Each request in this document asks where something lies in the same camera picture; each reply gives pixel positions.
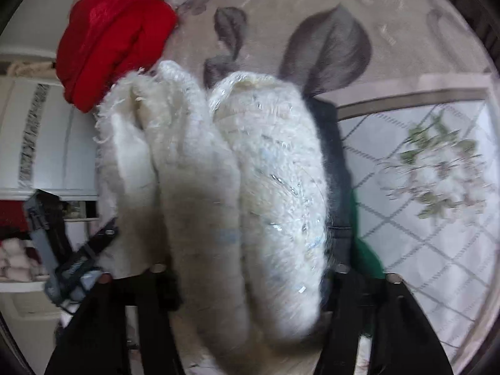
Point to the shelf with folded clothes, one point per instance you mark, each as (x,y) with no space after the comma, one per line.
(15,250)

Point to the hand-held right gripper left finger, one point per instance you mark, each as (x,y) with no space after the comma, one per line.
(156,300)

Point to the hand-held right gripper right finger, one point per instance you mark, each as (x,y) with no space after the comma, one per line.
(343,300)

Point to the green garment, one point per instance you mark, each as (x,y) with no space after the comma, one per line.
(363,250)

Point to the bright red garment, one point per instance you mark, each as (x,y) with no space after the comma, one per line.
(113,39)

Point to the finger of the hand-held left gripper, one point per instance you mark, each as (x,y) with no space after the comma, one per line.
(101,238)

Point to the dark denim garment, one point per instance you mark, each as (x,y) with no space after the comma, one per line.
(336,164)

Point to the white wardrobe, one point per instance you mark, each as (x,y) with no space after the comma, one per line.
(50,144)

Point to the cream fuzzy knit cardigan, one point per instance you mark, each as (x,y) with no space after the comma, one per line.
(273,203)

